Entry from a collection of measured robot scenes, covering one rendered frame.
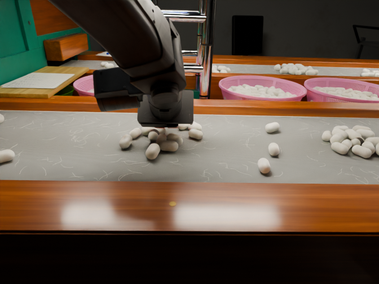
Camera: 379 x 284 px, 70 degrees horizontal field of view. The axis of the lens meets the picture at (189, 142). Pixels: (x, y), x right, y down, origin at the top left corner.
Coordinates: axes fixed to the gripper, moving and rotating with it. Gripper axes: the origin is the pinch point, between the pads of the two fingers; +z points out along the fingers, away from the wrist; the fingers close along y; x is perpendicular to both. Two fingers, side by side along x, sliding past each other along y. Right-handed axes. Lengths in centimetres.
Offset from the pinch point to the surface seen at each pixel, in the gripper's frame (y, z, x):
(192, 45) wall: -17, 211, -159
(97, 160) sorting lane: 11.6, -8.9, 10.3
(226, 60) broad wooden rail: -25, 59, -50
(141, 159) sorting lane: 4.0, -8.6, 10.0
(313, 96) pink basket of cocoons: -44, 20, -16
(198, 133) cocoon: -6.4, -3.7, 3.7
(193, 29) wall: -17, 200, -172
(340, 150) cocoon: -33.0, -7.4, 7.5
